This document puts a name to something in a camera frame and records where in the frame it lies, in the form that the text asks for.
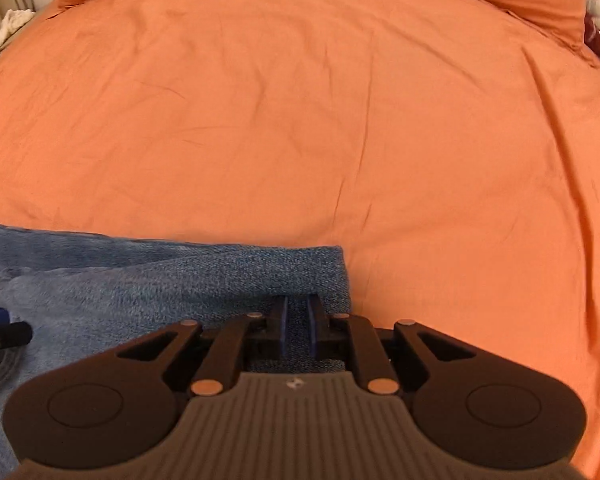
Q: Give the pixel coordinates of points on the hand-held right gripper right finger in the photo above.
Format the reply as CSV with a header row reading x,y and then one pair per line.
x,y
314,327

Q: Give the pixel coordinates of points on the blue denim pants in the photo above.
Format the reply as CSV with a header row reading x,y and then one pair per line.
x,y
130,285

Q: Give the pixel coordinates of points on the bed with orange sheet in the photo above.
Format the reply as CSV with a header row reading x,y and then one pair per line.
x,y
305,125

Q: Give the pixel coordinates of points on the white crumpled cloth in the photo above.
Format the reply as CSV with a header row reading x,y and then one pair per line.
x,y
14,25

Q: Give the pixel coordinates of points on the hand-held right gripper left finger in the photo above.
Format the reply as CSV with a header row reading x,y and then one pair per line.
x,y
280,327

